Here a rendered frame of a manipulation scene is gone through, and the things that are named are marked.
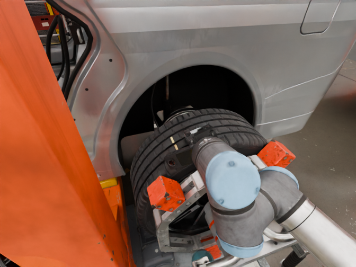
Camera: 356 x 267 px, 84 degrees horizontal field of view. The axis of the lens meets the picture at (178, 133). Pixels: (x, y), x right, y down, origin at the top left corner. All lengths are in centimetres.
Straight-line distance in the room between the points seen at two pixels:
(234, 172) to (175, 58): 58
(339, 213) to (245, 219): 192
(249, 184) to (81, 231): 33
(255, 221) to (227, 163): 14
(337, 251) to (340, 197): 191
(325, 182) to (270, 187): 200
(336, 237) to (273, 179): 15
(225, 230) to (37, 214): 32
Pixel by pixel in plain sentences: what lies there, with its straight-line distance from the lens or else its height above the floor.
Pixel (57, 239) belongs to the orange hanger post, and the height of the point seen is 123.
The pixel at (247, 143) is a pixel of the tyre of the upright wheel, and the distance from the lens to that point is 73.
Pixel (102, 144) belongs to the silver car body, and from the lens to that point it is 98.
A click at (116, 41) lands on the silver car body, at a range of 77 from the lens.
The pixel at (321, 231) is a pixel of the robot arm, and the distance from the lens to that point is 53.
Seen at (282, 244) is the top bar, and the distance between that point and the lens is 76.
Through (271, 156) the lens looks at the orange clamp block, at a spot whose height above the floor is 113.
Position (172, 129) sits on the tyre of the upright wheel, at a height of 115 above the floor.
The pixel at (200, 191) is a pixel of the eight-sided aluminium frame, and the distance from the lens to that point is 64.
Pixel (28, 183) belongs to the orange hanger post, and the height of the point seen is 140.
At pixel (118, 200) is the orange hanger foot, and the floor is 68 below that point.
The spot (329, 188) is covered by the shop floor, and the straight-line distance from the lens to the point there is 245.
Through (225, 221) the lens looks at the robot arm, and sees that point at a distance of 41.
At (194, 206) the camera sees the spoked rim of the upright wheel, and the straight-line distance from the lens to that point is 94.
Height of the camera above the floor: 162
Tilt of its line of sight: 40 degrees down
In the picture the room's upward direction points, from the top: straight up
